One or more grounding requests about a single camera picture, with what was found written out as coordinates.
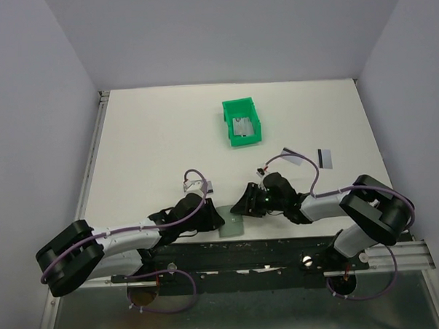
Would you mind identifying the card under patterned card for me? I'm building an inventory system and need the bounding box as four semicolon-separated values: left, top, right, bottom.
207;181;213;194

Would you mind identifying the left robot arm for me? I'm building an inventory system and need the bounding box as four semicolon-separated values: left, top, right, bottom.
36;194;224;297

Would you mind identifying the right aluminium frame extrusion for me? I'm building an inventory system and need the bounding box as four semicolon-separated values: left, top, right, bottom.
362;241;439;329

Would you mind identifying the far right silver card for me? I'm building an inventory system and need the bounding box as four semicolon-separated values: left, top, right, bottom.
317;148;333;170

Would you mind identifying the left aluminium frame extrusion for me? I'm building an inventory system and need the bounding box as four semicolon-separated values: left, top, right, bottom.
39;90;111;329

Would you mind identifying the green plastic bin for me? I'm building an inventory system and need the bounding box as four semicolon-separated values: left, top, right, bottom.
222;98;262;147

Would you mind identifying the green leather card holder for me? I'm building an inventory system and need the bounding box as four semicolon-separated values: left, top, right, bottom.
216;205;245;239

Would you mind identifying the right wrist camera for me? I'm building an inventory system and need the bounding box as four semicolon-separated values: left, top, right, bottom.
256;166;269;179

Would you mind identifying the silver card near right gripper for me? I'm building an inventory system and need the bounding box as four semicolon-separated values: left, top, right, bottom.
281;147;303;166

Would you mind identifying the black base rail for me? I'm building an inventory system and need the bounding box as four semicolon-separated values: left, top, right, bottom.
111;236;369;296

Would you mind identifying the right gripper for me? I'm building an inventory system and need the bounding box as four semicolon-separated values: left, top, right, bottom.
229;181;286;219

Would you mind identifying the aluminium frame extrusion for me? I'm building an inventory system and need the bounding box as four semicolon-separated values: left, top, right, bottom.
39;90;111;329
362;241;439;329

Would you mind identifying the silver card in bin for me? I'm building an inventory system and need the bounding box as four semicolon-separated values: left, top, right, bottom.
232;116;256;138

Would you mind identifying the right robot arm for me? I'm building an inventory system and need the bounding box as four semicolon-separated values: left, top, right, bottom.
230;173;415;271

